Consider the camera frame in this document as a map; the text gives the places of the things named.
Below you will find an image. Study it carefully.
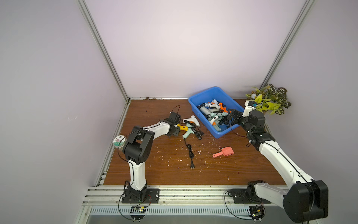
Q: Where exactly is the yellow glue gun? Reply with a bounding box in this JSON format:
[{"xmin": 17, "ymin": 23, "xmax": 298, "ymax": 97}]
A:
[{"xmin": 176, "ymin": 124, "xmax": 188, "ymax": 131}]

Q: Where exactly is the small mint glue gun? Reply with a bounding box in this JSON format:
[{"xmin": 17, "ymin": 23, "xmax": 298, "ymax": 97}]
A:
[{"xmin": 182, "ymin": 124, "xmax": 194, "ymax": 139}]

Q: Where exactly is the large mint green glue gun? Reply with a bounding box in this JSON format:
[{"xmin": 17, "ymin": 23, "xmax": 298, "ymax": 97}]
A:
[{"xmin": 213, "ymin": 125, "xmax": 222, "ymax": 132}]

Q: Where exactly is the white glue gun orange trigger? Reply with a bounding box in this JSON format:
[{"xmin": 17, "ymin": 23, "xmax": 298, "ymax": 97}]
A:
[{"xmin": 209, "ymin": 117, "xmax": 222, "ymax": 126}]

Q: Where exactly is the large white glue gun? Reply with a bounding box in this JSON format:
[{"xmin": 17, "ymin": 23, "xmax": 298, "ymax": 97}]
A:
[{"xmin": 199, "ymin": 106, "xmax": 217, "ymax": 116}]

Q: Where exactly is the small white glue gun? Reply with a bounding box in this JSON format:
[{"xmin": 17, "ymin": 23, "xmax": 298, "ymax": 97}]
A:
[{"xmin": 205, "ymin": 99, "xmax": 221, "ymax": 110}]

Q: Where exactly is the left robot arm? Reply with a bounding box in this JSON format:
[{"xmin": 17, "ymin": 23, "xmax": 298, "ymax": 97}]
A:
[{"xmin": 122, "ymin": 112, "xmax": 181, "ymax": 201}]

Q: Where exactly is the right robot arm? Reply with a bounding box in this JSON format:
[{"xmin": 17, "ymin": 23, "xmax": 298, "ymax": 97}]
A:
[{"xmin": 227, "ymin": 107, "xmax": 329, "ymax": 223}]

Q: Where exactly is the blue plastic storage box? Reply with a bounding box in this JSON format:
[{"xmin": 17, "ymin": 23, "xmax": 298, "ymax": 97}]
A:
[{"xmin": 188, "ymin": 87, "xmax": 244, "ymax": 139}]

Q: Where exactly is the pink plastic scoop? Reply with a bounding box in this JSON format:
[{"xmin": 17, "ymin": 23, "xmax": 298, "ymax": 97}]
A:
[{"xmin": 212, "ymin": 147, "xmax": 234, "ymax": 158}]

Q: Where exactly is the potted green plant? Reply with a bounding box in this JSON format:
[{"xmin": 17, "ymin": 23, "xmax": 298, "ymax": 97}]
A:
[{"xmin": 246, "ymin": 84, "xmax": 292, "ymax": 115}]

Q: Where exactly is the black power cord with plug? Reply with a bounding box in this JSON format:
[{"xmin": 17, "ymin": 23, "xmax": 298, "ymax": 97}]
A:
[{"xmin": 184, "ymin": 138, "xmax": 196, "ymax": 170}]

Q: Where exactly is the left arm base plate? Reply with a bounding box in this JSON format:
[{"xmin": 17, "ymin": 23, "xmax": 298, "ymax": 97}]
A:
[{"xmin": 121, "ymin": 188, "xmax": 160, "ymax": 204}]

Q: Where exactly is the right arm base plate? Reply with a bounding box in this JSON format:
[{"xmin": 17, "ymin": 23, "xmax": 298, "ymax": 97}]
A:
[{"xmin": 228, "ymin": 189, "xmax": 271, "ymax": 204}]

